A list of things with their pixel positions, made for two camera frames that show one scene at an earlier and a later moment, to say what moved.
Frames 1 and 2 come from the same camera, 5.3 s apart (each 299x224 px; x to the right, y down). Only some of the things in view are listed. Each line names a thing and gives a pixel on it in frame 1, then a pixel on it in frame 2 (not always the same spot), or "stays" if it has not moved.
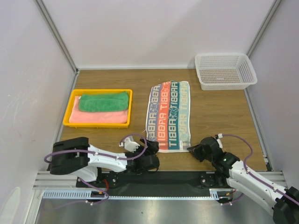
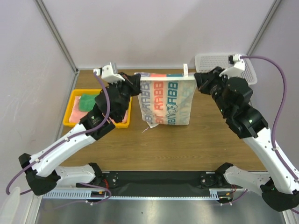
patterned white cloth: x=167 y=120 to x=167 y=98
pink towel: x=76 y=115 stays
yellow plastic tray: x=78 y=92 stays
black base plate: x=156 y=183 stays
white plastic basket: x=224 y=71 stays
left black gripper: x=153 y=147 to x=132 y=82
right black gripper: x=199 y=151 to x=208 y=80
